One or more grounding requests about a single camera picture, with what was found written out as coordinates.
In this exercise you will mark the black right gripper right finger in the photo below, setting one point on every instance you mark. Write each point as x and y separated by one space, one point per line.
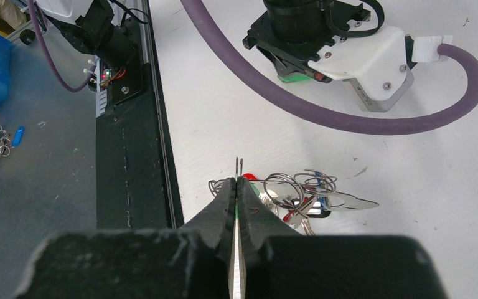
258 226

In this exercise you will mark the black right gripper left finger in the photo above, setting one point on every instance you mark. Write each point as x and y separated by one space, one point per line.
215 222

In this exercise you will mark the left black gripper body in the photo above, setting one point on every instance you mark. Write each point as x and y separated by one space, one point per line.
291 33

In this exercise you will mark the silver key with red tag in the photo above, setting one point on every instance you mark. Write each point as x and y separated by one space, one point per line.
291 207

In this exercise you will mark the green tag with key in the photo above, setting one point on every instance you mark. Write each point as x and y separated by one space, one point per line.
293 77

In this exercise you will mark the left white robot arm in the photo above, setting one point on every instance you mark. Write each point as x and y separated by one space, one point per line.
98 27

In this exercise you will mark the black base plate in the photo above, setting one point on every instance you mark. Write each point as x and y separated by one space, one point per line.
136 180

